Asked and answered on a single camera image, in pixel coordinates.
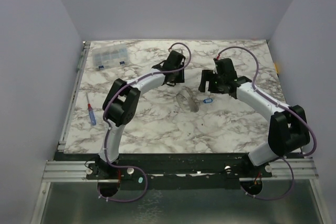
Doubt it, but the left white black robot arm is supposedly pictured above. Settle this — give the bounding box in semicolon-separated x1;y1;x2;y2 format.
98;50;186;179

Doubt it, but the blue red handled screwdriver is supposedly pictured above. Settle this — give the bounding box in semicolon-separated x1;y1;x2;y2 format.
86;93;97;126

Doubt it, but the clear plastic compartment box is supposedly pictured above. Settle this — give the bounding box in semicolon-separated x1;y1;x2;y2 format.
92;44;130;70

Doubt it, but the purple cable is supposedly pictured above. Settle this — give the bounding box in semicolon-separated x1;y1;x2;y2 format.
97;42;192;204
214;47;317;200

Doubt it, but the left aluminium side rail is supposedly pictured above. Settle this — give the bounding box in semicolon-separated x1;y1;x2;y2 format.
58;41;91;145

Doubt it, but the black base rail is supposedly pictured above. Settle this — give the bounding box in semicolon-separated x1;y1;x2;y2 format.
86;153;272;190

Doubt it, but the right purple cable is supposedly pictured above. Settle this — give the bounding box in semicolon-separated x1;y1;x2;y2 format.
214;47;317;200

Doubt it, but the blue key tag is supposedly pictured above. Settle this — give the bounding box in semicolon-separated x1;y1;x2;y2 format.
203;98;213;104

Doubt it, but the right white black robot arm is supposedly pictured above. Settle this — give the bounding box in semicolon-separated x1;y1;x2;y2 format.
198;58;310;177

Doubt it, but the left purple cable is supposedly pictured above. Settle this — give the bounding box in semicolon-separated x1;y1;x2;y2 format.
97;42;192;204

